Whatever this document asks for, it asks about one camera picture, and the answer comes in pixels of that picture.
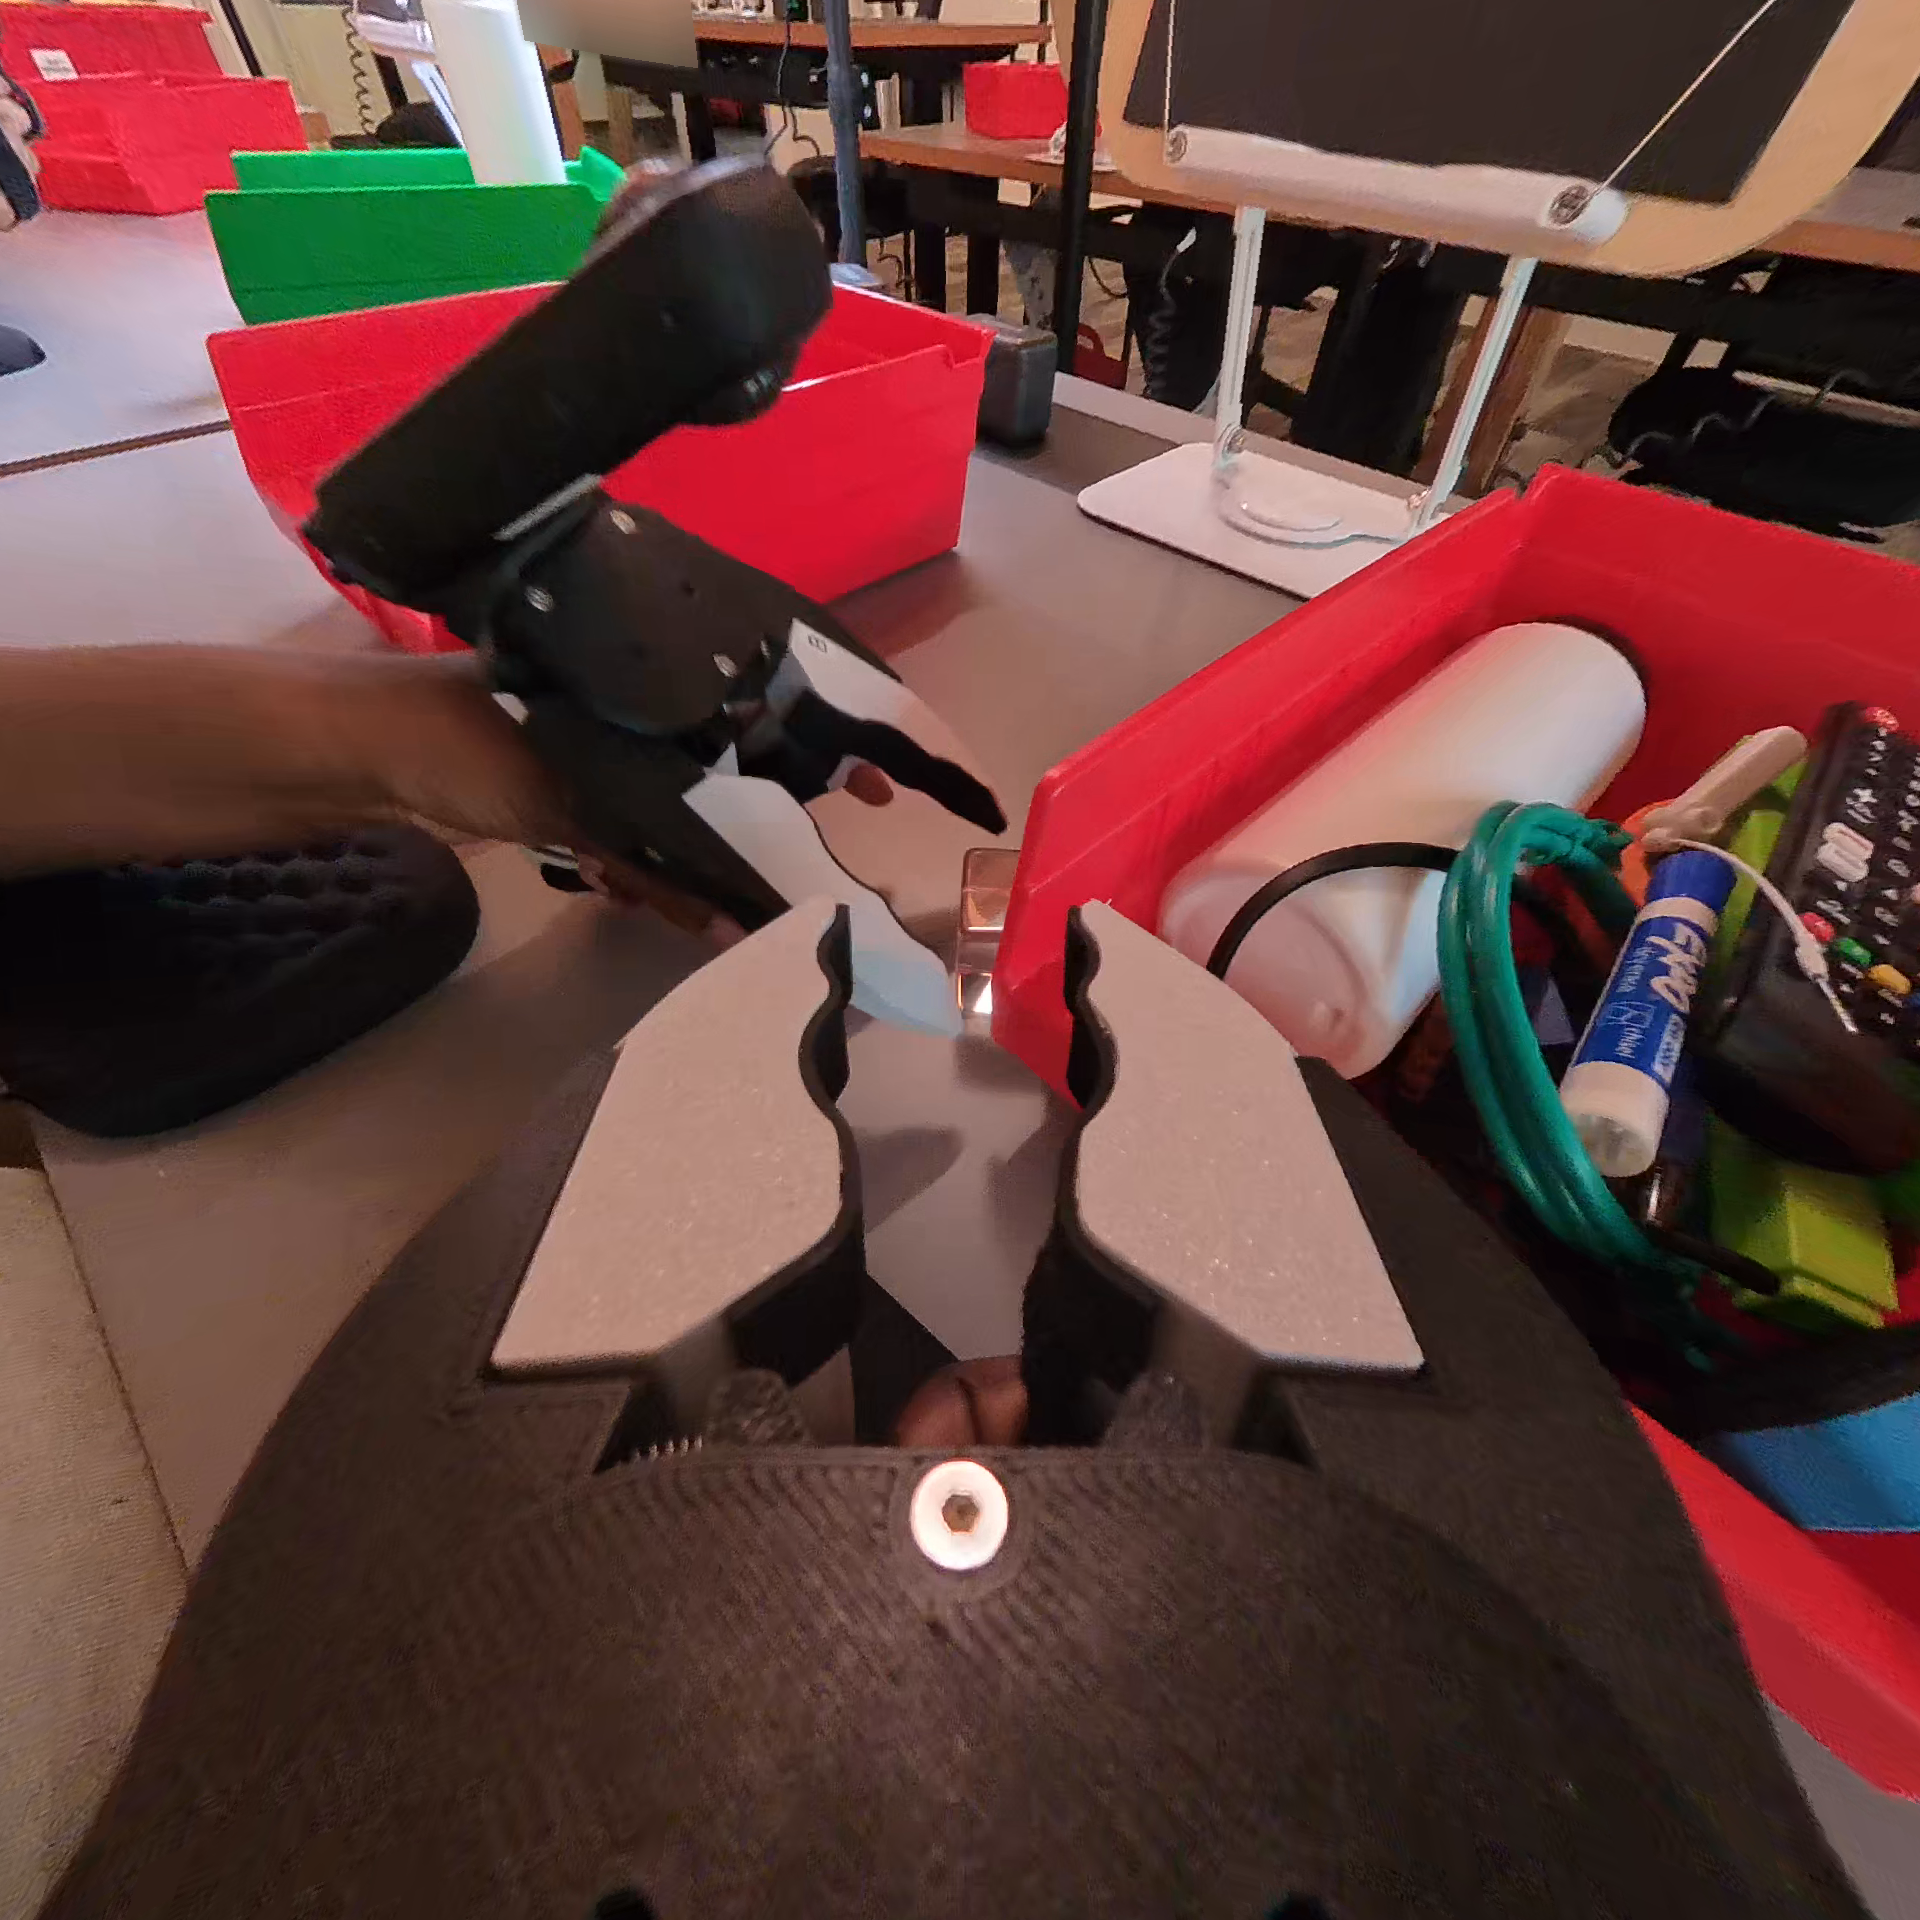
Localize black and blue item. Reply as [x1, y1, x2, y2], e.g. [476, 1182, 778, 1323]
[1702, 1348, 1920, 1534]

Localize clear plastic cube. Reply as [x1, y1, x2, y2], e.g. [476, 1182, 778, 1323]
[954, 847, 1026, 1030]

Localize black pole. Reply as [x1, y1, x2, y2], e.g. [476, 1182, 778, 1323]
[817, 0, 883, 289]
[1053, 0, 1109, 376]

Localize green plastic block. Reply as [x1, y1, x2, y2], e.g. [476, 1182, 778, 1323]
[1708, 1116, 1903, 1332]

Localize wooden board with black panel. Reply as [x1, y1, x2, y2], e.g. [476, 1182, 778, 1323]
[1047, 0, 1920, 281]

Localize white plastic bottle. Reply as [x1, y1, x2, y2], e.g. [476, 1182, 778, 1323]
[1159, 619, 1650, 1082]

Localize person's left forearm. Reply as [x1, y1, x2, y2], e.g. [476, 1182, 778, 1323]
[0, 640, 469, 883]

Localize black bumpy wrist rest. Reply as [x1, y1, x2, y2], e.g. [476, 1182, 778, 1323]
[0, 823, 482, 1139]

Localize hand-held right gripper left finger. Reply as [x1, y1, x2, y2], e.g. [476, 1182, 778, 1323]
[490, 897, 869, 1381]

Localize green bin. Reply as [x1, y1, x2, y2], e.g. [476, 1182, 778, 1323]
[204, 144, 627, 326]

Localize empty red bin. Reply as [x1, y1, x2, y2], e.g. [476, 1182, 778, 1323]
[206, 281, 995, 657]

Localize beige plastic clip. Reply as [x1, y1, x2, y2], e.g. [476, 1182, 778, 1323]
[1624, 726, 1811, 861]

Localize white post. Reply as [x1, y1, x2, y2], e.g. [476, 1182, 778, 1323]
[419, 0, 570, 186]

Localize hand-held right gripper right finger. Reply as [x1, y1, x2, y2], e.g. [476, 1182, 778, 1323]
[1053, 897, 1429, 1374]

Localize dark grey box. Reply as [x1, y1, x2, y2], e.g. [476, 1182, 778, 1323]
[975, 316, 1061, 449]

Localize person's left hand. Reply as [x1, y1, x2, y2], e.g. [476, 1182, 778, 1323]
[448, 667, 747, 940]

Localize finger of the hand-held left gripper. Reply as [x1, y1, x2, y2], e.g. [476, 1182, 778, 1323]
[756, 616, 1012, 835]
[691, 773, 964, 1037]

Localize person's beige trousers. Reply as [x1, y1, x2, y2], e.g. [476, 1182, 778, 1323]
[0, 1160, 192, 1920]

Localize wooden desk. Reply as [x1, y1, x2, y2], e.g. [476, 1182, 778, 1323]
[859, 119, 1920, 481]

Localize red bin with clutter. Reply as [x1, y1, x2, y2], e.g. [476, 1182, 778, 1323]
[992, 461, 1920, 1803]

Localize black cable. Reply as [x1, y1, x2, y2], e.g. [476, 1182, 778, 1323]
[1204, 839, 1461, 979]

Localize black remote control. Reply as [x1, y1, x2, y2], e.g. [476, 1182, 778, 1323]
[1708, 700, 1920, 1175]

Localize blue whiteboard marker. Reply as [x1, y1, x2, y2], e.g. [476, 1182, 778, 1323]
[1557, 844, 1745, 1181]

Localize green cable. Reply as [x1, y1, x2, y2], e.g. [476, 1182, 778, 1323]
[1435, 797, 1787, 1294]

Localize small red bin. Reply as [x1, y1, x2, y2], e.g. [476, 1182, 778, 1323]
[960, 60, 1071, 142]

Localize white stand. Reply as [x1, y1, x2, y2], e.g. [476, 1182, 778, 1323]
[1075, 208, 1546, 606]

